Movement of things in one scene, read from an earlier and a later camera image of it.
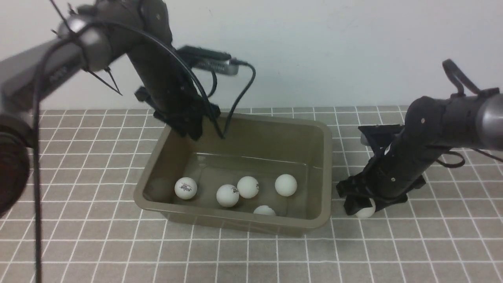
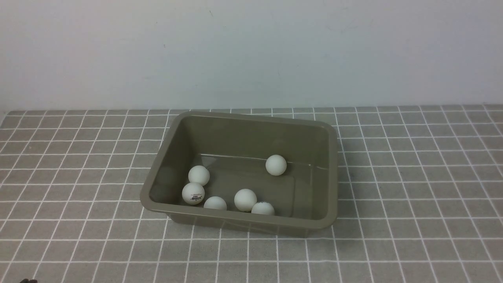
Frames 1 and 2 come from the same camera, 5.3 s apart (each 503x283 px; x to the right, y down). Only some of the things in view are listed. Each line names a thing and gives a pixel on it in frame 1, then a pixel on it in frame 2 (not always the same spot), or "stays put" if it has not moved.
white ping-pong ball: (248, 187) → (245, 199)
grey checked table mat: (92, 230) stays put
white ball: (227, 195) → (199, 174)
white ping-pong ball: (367, 212) → (215, 202)
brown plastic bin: (261, 173) stays put
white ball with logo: (185, 188) → (193, 193)
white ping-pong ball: (286, 185) → (276, 164)
